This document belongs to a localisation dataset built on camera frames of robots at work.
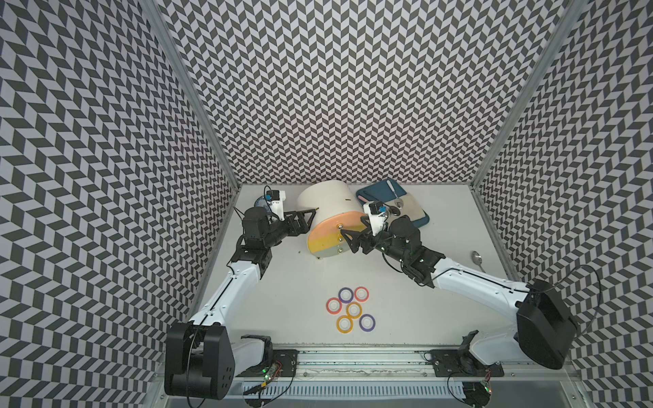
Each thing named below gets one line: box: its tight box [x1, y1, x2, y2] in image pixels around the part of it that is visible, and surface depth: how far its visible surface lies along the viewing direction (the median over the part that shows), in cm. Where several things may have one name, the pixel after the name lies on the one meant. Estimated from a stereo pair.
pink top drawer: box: [308, 210, 367, 242], surface depth 79 cm
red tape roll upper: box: [353, 286, 370, 302], surface depth 88 cm
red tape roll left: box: [325, 297, 342, 315], surface depth 86 cm
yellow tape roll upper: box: [346, 301, 364, 319], surface depth 85 cm
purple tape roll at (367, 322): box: [358, 312, 376, 333], surface depth 82 cm
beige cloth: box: [384, 192, 426, 228], surface depth 114 cm
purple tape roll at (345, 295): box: [337, 287, 354, 304], surface depth 88 cm
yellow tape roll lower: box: [335, 314, 354, 335], surface depth 82 cm
